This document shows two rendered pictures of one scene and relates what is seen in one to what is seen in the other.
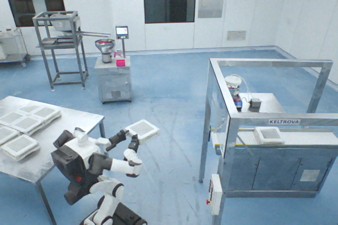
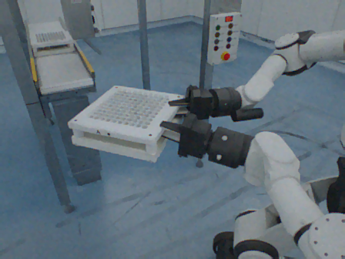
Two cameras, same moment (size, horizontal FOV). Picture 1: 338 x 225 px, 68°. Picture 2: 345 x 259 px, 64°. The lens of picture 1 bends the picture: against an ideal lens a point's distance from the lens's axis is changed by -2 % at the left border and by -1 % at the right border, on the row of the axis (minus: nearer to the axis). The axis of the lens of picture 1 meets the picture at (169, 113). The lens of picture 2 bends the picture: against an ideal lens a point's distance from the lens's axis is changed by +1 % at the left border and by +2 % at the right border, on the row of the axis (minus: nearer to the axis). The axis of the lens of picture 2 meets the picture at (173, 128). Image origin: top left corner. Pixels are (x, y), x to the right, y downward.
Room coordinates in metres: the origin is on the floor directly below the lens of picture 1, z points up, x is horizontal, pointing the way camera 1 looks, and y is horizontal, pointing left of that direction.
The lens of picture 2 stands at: (2.19, 0.92, 1.43)
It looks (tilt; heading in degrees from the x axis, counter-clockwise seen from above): 35 degrees down; 244
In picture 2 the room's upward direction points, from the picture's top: straight up
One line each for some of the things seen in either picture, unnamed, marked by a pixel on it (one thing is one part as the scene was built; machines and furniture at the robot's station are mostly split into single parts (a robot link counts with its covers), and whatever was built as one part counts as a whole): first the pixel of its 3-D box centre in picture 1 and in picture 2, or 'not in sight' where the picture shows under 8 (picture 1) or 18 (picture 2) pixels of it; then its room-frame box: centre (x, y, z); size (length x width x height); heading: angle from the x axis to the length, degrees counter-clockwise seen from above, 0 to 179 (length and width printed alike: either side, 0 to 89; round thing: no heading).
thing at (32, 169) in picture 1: (19, 130); not in sight; (2.25, 1.66, 0.84); 1.50 x 1.10 x 0.04; 70
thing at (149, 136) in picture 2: (142, 129); (131, 110); (2.01, 0.27, 1.03); 0.25 x 0.24 x 0.02; 44
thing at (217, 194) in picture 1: (215, 194); (223, 38); (1.27, -0.34, 0.97); 0.17 x 0.06 x 0.26; 0
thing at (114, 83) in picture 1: (115, 80); not in sight; (4.53, 1.06, 0.38); 0.63 x 0.57 x 0.76; 98
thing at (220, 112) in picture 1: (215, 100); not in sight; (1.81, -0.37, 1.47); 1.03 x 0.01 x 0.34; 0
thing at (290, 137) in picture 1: (275, 140); (53, 48); (2.12, -1.13, 0.81); 1.35 x 0.25 x 0.05; 90
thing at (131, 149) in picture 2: (142, 133); (132, 125); (2.01, 0.27, 0.98); 0.24 x 0.24 x 0.02; 44
